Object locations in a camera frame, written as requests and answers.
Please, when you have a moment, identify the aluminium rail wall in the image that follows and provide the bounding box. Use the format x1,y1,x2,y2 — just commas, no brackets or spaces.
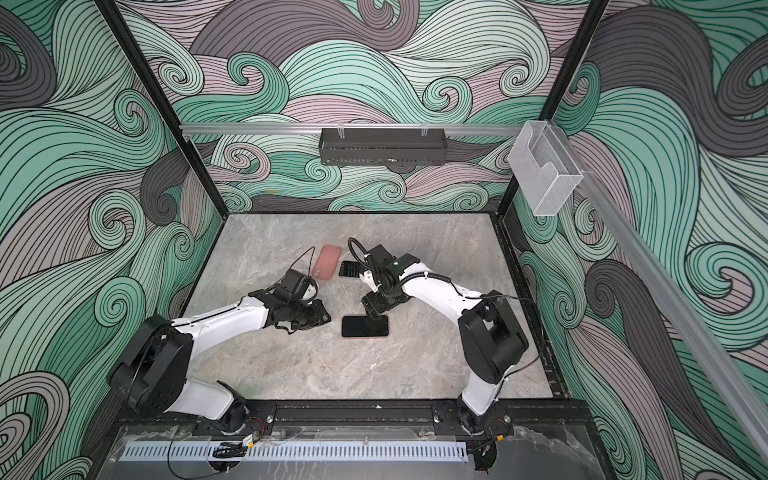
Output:
550,124,767,460
179,122,523,137

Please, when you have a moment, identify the black wall tray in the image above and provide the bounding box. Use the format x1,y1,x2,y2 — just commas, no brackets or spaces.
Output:
318,127,448,166

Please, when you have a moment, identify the pink phone case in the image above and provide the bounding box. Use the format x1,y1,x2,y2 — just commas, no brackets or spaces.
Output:
341,315,390,339
311,244,342,281

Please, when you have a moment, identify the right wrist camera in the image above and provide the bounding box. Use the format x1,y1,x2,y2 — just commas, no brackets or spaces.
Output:
360,270,377,290

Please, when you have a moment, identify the aluminium rail back wall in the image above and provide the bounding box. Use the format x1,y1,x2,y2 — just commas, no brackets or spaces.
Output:
179,122,523,137

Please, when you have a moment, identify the white slotted cable duct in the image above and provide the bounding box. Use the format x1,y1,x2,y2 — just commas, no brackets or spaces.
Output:
118,440,468,463

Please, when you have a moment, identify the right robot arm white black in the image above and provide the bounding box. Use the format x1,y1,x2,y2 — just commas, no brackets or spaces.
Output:
352,245,529,428

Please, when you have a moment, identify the clear plastic wall holder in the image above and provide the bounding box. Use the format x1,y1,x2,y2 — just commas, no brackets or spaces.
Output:
507,121,583,217

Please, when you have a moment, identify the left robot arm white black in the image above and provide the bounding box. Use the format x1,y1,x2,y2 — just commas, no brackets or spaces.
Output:
108,269,331,432

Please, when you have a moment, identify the black phone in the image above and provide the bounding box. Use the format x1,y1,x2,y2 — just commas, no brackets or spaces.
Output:
341,315,390,338

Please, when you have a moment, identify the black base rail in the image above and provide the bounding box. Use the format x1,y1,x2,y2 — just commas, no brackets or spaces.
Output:
113,398,592,435

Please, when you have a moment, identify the aluminium rail right wall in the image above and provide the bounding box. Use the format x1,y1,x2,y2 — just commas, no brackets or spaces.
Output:
550,124,767,460

